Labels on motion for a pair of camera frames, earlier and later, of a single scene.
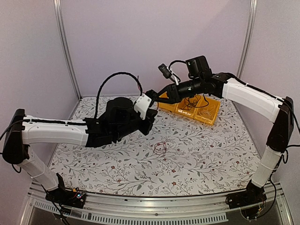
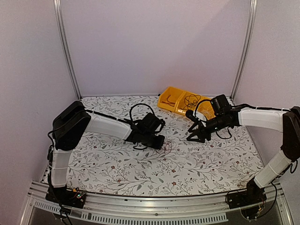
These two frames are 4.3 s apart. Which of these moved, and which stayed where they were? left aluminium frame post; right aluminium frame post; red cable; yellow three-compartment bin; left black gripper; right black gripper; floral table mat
Moved: red cable; right black gripper; left black gripper
Stayed: floral table mat; right aluminium frame post; yellow three-compartment bin; left aluminium frame post
